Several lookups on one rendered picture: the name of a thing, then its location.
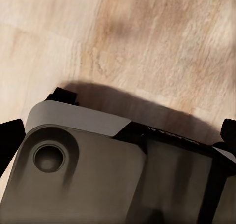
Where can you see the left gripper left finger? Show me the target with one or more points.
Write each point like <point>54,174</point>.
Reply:
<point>12,134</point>

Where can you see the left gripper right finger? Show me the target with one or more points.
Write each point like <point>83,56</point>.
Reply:
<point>228,134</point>

